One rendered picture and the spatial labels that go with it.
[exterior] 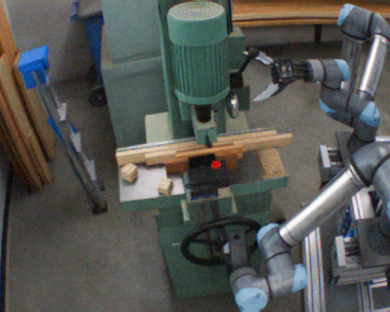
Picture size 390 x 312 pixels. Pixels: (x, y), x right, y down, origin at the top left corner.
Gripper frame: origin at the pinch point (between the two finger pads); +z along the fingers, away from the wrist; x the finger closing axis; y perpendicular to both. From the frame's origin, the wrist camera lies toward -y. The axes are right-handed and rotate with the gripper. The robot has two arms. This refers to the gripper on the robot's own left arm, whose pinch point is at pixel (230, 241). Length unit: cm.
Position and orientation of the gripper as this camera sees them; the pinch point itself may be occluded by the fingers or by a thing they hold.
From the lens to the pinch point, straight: 127.1
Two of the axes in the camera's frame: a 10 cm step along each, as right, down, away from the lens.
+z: -0.9, -2.3, 9.7
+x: 9.9, -1.5, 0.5
